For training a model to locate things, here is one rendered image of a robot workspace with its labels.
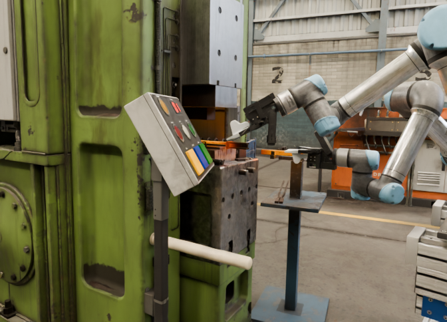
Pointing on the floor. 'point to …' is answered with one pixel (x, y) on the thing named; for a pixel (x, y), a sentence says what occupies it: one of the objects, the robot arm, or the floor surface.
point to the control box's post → (161, 249)
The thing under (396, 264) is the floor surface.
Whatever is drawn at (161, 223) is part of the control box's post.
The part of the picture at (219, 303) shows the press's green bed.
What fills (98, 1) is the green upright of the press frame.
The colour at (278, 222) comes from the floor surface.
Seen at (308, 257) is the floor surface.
